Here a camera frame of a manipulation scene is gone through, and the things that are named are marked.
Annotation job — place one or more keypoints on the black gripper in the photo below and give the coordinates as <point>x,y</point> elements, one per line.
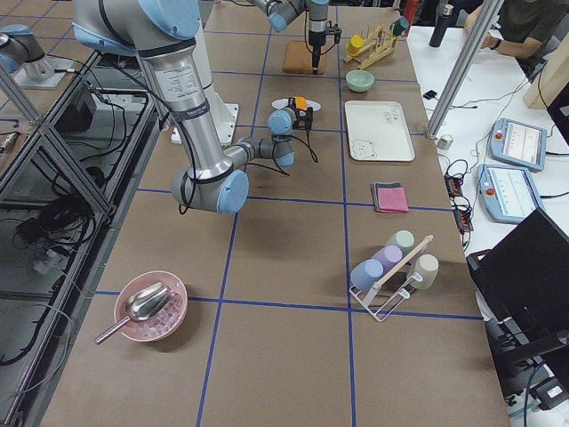
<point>298,112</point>
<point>315,39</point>

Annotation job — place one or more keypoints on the orange fruit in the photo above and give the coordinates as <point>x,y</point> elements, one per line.
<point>300,103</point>

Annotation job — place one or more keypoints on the white round plate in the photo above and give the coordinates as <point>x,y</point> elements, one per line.
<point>284,104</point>

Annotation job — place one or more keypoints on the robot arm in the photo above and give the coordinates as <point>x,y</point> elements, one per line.
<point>163,36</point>
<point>282,13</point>

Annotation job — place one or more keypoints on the brown wooden tray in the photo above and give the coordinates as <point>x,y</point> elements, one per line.
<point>297,60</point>

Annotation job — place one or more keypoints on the cream bear tray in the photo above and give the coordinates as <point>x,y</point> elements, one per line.
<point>377,131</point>

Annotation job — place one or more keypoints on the yellow cup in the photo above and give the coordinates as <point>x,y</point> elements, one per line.
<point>354,45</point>

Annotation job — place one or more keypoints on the green bowl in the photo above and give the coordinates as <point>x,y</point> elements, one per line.
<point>359,81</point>

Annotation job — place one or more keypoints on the wooden cup rack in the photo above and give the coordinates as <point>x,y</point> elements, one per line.
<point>379,43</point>

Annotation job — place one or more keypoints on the dark green cup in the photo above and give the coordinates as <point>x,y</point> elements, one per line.
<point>399,27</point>

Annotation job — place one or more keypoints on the red bottle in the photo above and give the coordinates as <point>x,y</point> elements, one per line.
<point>411,7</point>

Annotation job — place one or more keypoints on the pink grey cloth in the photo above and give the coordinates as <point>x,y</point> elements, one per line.
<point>389,197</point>

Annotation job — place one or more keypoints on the small black device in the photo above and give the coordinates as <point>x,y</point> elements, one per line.
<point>431,94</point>

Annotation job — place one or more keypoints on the black bottle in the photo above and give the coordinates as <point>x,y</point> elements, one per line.
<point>442,24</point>

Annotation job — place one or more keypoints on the small metal cylinder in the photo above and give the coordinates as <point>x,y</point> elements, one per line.
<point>445,142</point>

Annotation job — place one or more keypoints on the green pastel cup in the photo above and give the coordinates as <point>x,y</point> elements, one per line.
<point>403,239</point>

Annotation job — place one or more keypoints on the purple pastel cup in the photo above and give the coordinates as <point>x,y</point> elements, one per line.
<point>388,257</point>

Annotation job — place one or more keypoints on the blue pastel cup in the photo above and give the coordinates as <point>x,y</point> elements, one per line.
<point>365,274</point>

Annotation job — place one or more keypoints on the beige pastel cup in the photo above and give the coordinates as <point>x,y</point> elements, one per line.
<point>423,271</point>

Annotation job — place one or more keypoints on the far teach pendant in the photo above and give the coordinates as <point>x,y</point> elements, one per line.
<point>516,143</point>

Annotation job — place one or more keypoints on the teach pendant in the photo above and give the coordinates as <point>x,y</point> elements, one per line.
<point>516,143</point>
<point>508,192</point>

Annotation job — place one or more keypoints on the seated person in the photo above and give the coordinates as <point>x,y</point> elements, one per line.
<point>526,28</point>

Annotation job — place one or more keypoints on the near teach pendant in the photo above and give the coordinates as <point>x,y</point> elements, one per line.
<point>508,192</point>

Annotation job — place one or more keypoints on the metal scoop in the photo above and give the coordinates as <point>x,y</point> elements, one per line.
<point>141,306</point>

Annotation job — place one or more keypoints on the pink bowl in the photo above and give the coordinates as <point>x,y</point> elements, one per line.
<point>161,311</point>

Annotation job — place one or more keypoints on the black laptop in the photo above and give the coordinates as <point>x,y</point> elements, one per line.
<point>525,276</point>

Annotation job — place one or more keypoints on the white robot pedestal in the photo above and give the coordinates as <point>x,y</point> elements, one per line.
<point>224,114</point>

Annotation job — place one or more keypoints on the aluminium frame post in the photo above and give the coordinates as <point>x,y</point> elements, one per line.
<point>477,30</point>

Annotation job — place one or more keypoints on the white wire cup holder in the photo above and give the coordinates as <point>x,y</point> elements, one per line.
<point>393,288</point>

